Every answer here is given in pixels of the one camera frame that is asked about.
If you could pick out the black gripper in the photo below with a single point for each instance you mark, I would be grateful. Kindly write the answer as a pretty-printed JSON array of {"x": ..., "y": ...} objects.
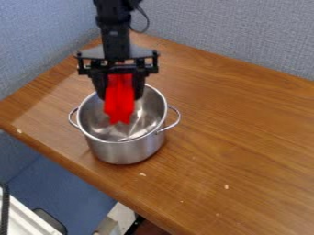
[{"x": 117, "y": 56}]

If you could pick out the red plastic block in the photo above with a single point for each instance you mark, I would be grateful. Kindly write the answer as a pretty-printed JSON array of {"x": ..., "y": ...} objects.
[{"x": 120, "y": 98}]

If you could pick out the stainless steel pot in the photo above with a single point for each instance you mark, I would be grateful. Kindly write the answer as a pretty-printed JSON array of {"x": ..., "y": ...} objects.
[{"x": 126, "y": 143}]

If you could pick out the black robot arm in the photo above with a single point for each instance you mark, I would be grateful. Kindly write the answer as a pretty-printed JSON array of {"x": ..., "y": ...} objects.
[{"x": 114, "y": 12}]

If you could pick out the white device with black pad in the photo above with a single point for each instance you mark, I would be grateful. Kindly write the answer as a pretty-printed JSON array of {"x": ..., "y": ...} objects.
[{"x": 22, "y": 221}]

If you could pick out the white table leg bracket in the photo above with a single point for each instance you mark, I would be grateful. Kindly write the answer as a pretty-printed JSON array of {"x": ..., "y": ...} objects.
[{"x": 117, "y": 222}]

